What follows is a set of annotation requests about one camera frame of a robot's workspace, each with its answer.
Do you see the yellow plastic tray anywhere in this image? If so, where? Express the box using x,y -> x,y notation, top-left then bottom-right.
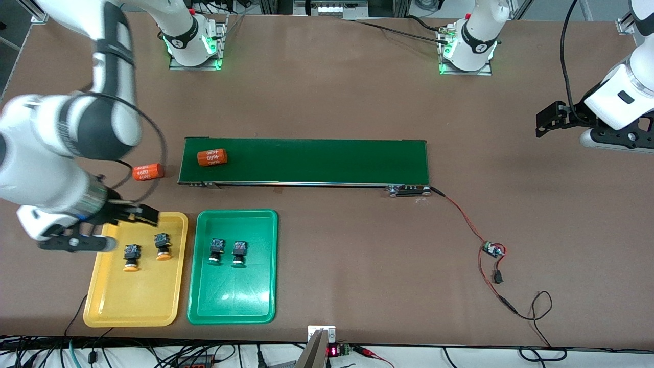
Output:
83,212 -> 189,328

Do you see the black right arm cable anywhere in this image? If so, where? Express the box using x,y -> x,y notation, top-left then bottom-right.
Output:
77,91 -> 168,205

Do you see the black cable by tray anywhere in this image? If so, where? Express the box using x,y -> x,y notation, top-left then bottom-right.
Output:
63,295 -> 89,339

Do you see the orange printed cylinder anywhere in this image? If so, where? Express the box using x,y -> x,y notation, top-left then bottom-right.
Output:
197,148 -> 228,167
132,163 -> 165,182

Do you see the yellow push button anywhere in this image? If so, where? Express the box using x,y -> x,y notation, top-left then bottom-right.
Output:
123,244 -> 142,272
153,233 -> 172,262

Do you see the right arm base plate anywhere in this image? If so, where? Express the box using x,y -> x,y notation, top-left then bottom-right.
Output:
168,15 -> 226,71

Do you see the small controller circuit board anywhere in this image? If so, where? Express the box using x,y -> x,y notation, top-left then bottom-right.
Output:
481,241 -> 507,260

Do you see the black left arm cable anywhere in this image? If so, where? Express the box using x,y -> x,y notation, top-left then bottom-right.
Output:
559,0 -> 596,122

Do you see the green conveyor belt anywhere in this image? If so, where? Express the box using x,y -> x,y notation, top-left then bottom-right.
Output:
177,136 -> 432,197

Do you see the white indicator device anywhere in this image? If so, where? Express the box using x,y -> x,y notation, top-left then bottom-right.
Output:
307,0 -> 370,16

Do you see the black base power cable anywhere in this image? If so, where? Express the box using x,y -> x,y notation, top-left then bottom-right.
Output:
352,14 -> 453,47

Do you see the green plastic tray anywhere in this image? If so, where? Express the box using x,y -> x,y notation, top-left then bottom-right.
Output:
187,209 -> 279,325

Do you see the thin black cable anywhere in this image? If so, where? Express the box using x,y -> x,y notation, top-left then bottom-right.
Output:
515,291 -> 568,361

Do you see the orange power strip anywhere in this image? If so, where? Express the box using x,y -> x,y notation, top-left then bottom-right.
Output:
171,354 -> 216,368

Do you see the green push button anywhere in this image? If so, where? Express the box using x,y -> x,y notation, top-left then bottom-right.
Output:
231,240 -> 249,268
208,238 -> 226,266

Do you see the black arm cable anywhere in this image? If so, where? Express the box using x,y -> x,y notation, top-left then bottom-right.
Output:
559,0 -> 596,122
77,91 -> 168,205

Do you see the red clip lead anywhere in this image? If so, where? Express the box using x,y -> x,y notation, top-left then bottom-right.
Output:
353,345 -> 395,368

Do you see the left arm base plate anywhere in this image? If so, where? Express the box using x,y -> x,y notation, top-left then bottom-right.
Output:
438,26 -> 494,77

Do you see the metal camera bracket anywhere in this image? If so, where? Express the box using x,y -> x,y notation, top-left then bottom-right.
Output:
295,325 -> 337,368

